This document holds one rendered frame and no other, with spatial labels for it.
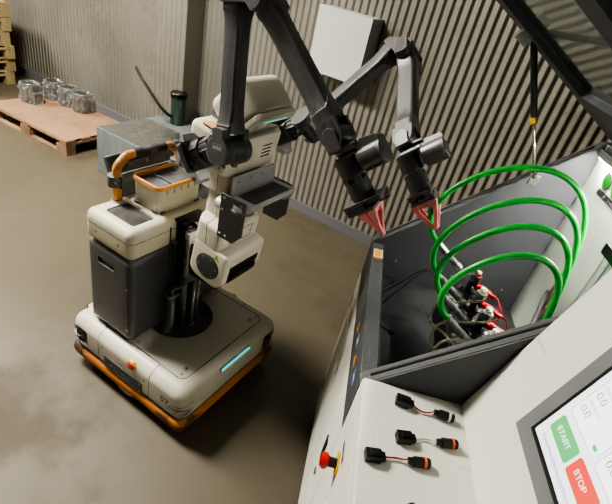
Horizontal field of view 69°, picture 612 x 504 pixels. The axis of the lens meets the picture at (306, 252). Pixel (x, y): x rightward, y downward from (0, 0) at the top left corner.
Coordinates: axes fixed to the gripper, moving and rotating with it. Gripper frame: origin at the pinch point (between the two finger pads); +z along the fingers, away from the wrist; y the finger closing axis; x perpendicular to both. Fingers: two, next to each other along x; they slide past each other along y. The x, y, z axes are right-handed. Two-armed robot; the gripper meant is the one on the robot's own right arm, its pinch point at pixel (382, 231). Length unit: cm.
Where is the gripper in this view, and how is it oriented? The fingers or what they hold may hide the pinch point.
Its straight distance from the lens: 106.7
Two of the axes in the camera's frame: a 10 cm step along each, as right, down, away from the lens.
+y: 7.8, -3.0, -5.5
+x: 4.1, -4.2, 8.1
